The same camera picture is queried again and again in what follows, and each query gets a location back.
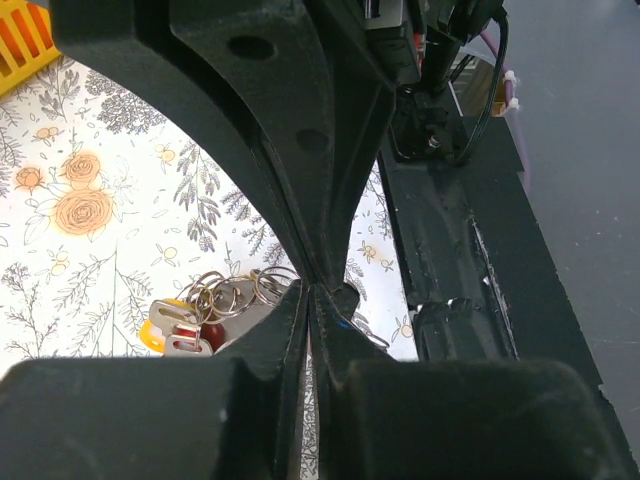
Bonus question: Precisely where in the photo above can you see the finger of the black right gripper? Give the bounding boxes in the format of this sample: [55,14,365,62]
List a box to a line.
[169,1,394,290]
[49,0,311,279]

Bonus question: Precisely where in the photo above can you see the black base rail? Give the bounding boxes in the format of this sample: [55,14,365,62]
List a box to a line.
[377,114,611,396]

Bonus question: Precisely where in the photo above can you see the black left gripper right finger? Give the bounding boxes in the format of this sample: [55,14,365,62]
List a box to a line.
[308,285,632,479]

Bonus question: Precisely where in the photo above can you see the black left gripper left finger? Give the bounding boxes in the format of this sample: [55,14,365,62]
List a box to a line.
[1,282,308,479]

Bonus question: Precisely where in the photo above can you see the silver key under yellow tag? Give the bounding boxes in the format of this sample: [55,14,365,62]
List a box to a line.
[149,299,199,336]

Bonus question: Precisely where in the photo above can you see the red key tag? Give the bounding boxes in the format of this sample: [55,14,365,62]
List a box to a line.
[177,323,226,353]

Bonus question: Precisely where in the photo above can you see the yellow plastic basket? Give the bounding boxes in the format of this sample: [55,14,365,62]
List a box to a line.
[1,0,60,95]

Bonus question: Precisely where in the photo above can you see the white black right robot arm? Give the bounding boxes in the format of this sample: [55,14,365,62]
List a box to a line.
[48,1,506,290]

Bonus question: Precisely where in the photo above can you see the yellow key tag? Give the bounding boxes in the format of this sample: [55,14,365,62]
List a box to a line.
[138,316,167,354]

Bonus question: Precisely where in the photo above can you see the silver key with dark head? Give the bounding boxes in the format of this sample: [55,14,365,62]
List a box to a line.
[164,335,214,358]

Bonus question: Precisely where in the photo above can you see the steel disc with keyrings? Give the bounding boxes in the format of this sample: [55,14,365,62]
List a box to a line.
[177,264,391,356]

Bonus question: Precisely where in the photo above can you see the floral table mat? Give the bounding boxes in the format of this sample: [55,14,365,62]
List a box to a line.
[0,54,419,480]

